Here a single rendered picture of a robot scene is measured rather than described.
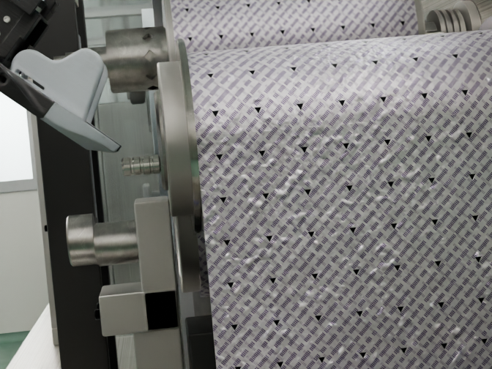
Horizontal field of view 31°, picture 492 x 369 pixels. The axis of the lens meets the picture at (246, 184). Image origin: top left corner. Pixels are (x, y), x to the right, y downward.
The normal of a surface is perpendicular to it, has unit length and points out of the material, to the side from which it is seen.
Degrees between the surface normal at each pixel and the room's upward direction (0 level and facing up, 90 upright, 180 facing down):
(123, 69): 109
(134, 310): 90
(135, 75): 121
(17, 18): 90
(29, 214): 90
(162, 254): 90
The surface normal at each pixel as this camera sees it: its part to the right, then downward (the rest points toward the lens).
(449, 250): 0.11, 0.04
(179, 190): 0.14, 0.64
